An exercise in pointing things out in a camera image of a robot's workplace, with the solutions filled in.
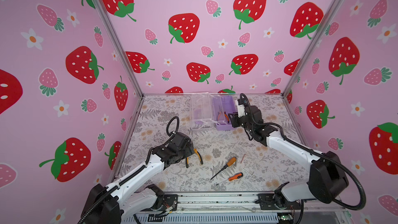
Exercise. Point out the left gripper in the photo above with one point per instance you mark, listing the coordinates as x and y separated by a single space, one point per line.
189 149

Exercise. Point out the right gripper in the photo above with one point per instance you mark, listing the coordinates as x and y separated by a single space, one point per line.
234 118

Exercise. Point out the orange handled needle-nose pliers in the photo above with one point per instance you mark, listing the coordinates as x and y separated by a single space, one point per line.
222 116

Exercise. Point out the large orange handled screwdriver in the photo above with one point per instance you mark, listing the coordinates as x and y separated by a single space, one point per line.
231 162

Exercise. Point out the purple plastic tool box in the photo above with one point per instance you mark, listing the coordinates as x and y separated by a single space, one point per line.
222 106

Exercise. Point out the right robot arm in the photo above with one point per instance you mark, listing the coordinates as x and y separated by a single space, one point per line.
328 178

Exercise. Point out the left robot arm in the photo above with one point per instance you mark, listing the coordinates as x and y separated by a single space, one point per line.
118 200

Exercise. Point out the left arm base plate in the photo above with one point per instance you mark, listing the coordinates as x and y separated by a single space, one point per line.
161 204

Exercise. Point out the small orange handled screwdriver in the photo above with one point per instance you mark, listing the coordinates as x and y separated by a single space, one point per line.
232 178

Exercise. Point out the aluminium front rail frame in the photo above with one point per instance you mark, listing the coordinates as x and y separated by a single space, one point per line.
238 208

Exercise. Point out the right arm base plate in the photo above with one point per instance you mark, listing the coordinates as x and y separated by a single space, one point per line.
276 202

